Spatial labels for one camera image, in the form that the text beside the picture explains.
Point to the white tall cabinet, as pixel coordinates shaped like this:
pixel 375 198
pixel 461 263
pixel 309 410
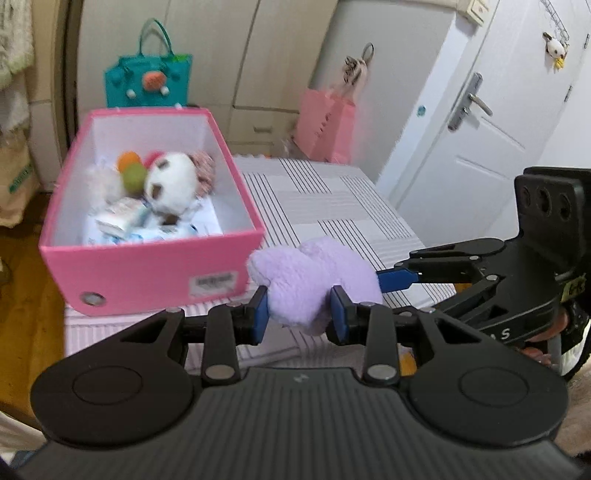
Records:
pixel 406 69

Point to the person's right forearm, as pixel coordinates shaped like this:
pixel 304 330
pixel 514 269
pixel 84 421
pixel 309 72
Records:
pixel 577 350

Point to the white brown plush toy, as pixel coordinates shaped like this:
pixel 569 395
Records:
pixel 175 177

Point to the pink floral cloth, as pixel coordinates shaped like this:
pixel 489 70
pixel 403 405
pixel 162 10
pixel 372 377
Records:
pixel 205 170

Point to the white light switch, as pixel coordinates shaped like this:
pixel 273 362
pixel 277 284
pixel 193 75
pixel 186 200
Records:
pixel 478 10

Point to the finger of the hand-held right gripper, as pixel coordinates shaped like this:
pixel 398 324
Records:
pixel 480 300
pixel 397 280

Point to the pink storage box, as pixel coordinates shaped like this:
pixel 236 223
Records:
pixel 138 267

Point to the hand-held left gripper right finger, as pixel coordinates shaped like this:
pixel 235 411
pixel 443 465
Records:
pixel 339 316

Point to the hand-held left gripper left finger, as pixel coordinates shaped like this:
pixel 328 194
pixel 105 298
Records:
pixel 259 316

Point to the white door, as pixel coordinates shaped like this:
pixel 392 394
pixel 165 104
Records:
pixel 508 138

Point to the striped tablecloth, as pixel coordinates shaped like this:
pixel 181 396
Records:
pixel 314 203

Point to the teal felt handbag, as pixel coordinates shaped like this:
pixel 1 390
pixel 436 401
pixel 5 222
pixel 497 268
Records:
pixel 147 78

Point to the person's right hand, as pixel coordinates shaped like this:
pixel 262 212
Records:
pixel 545 353

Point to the orange plush ball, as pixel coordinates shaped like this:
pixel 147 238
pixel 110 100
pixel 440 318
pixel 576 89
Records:
pixel 128 161

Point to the pink paper bag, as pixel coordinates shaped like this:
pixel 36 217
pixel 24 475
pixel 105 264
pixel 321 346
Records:
pixel 323 124

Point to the fluffy cream pajama jacket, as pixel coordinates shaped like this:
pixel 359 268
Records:
pixel 14 41

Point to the white tissue pack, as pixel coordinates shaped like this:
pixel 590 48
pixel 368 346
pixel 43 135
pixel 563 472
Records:
pixel 120 214

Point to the white yellow hanging plush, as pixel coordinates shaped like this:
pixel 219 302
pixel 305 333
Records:
pixel 555 48

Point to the blue white wet wipe packet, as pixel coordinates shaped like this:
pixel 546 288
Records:
pixel 147 234

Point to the white wardrobe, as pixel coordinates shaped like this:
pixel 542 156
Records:
pixel 221 55

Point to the fluffy cream pajama pants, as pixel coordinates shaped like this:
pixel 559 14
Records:
pixel 14 108

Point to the purple plush toy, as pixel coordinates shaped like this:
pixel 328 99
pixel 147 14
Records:
pixel 300 277

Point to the pink plush ball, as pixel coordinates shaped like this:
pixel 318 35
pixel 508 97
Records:
pixel 152 158

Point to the green plush ball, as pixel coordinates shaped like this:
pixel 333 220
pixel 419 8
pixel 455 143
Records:
pixel 134 180

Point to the beige cabinet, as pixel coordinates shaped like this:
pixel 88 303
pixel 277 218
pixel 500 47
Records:
pixel 51 92

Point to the brown paper bag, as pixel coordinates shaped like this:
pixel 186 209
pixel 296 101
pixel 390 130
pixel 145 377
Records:
pixel 16 180

